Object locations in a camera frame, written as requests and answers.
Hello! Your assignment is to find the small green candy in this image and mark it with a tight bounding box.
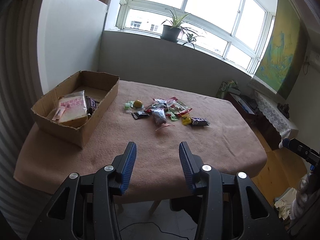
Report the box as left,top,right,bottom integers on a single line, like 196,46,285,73
124,101,134,111

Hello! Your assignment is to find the pink tablecloth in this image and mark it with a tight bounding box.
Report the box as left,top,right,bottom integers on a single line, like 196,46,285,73
14,81,267,203

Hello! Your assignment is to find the green snack packet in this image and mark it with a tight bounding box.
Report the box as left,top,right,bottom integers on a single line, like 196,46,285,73
166,111,179,121

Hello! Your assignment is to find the large red snack bag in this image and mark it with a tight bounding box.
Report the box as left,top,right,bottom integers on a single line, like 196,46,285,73
167,97,192,116

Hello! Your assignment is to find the red candy bag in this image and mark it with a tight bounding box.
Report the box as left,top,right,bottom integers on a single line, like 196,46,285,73
144,98,168,113

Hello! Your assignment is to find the small trailing plant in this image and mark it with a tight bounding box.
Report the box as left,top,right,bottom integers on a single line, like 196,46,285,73
181,27,202,49

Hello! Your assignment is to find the purple chocolate bar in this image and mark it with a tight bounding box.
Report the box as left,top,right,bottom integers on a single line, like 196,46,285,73
190,117,210,127

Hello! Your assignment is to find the dark wooden side cabinet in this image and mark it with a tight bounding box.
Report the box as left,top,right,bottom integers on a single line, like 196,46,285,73
225,92,281,150

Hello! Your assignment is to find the dark snack in box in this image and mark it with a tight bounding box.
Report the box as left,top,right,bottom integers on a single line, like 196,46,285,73
85,96,99,117

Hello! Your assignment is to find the landscape wall painting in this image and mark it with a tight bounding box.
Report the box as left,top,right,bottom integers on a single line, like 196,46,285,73
250,0,308,100

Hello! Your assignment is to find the yellow jelly cup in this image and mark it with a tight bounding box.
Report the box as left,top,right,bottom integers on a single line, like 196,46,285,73
132,100,144,109

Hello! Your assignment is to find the green carton box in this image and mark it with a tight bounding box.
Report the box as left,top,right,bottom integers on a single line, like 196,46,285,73
216,80,238,99

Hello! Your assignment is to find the pink small packet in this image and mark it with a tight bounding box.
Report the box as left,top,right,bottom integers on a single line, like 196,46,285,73
52,107,66,121

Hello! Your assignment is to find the white cabinet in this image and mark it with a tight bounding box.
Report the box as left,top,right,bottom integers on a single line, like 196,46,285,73
36,0,107,94

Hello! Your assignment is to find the black floor cable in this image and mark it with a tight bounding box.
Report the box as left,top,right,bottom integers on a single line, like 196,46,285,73
120,220,196,239

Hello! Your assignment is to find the small black snack packet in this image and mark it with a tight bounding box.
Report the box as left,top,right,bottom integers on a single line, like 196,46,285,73
131,111,150,120

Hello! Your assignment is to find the window frame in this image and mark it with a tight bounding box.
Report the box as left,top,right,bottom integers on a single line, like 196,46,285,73
116,0,277,75

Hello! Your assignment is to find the potted spider plant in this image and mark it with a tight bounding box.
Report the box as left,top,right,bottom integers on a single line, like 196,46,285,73
160,8,190,43

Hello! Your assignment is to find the cardboard box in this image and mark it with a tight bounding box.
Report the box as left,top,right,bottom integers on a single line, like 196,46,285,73
31,70,120,148

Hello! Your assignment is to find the white lace cloth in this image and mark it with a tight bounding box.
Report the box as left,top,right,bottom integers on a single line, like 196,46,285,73
254,91,299,140

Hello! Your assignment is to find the dark dried fruit bag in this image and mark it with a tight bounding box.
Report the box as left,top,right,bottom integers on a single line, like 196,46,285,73
151,108,167,127

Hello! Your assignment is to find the white bread package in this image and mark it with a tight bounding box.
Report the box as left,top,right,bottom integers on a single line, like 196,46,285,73
57,90,88,124

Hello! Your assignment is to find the yellow snack packet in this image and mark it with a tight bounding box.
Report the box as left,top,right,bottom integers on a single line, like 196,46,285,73
181,113,192,126

